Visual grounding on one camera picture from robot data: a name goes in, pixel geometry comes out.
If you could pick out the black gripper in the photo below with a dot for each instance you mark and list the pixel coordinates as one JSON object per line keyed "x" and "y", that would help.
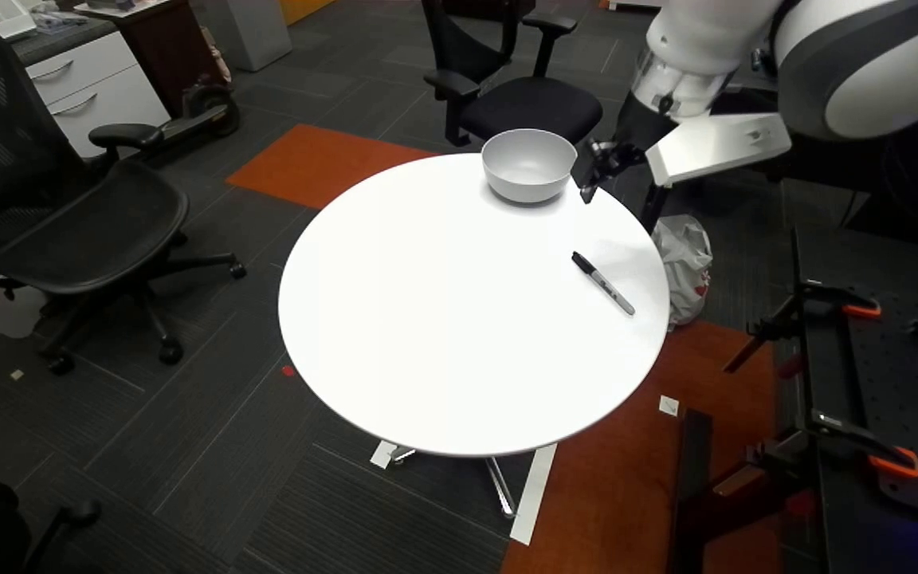
{"x": 641, "y": 132}

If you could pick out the black grey marker pen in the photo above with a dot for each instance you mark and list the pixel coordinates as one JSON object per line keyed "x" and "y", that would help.
{"x": 602, "y": 283}

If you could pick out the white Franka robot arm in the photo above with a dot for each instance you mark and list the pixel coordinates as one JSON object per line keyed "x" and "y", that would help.
{"x": 873, "y": 65}

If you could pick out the black padded office chair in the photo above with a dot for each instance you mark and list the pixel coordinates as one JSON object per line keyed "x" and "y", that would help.
{"x": 532, "y": 106}

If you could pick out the white plastic bag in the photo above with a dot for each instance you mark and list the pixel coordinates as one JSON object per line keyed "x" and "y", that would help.
{"x": 684, "y": 267}

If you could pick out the black desk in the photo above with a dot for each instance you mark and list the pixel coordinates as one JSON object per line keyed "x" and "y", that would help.
{"x": 796, "y": 201}

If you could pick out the small white paper piece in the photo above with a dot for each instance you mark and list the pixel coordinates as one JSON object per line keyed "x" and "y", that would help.
{"x": 669, "y": 407}

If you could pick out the black red stand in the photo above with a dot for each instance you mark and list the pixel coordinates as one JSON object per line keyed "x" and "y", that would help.
{"x": 693, "y": 480}

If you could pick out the white table base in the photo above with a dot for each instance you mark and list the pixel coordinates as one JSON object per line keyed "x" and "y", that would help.
{"x": 532, "y": 499}

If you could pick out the grey bin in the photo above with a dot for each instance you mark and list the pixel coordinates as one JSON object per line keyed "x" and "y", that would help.
{"x": 252, "y": 33}

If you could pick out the black breadboard bench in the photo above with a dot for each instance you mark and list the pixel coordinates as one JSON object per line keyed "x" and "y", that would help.
{"x": 905, "y": 402}

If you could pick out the black kick scooter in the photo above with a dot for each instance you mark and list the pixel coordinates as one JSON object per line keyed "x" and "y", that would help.
{"x": 204, "y": 106}

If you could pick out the brown wooden cabinet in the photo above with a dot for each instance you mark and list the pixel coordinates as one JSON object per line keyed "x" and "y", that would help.
{"x": 166, "y": 48}

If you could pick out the white drawer cabinet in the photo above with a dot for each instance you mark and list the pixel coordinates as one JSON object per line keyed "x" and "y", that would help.
{"x": 95, "y": 99}

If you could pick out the black mesh office chair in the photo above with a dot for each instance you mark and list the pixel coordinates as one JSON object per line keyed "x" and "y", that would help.
{"x": 88, "y": 235}

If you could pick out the white plastic bin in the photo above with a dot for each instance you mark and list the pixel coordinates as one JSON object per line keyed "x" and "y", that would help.
{"x": 1, "y": 313}

